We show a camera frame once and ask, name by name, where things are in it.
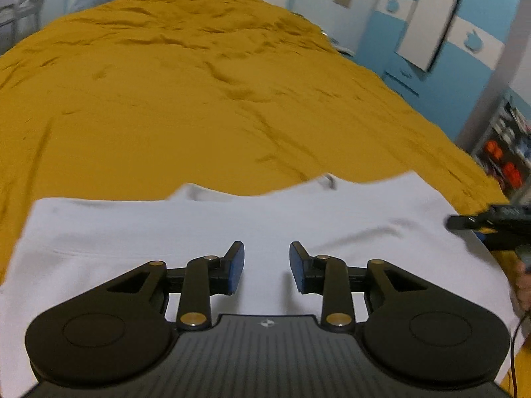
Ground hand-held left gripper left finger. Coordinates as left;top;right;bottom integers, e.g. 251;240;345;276
83;241;245;332

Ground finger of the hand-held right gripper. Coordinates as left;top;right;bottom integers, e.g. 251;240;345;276
445;204;531;232
481;230;531;253

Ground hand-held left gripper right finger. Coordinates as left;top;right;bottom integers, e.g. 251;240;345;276
289;241;453;332

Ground white printed sweatshirt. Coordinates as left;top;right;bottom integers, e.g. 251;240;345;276
0;171;517;398

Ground person's right hand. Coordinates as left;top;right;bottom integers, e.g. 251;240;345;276
509;246;531;320

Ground cluttered storage shelf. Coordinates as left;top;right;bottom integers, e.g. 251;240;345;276
472;93;531;200

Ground blue and white wardrobe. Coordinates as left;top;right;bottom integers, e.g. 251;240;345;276
360;0;531;144

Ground yellow bedspread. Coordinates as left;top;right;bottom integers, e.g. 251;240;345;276
0;0;531;398

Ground black framed mirror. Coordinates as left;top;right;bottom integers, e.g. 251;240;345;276
395;0;472;74

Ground thin dark cable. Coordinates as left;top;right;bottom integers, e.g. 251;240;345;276
507;319;520;398

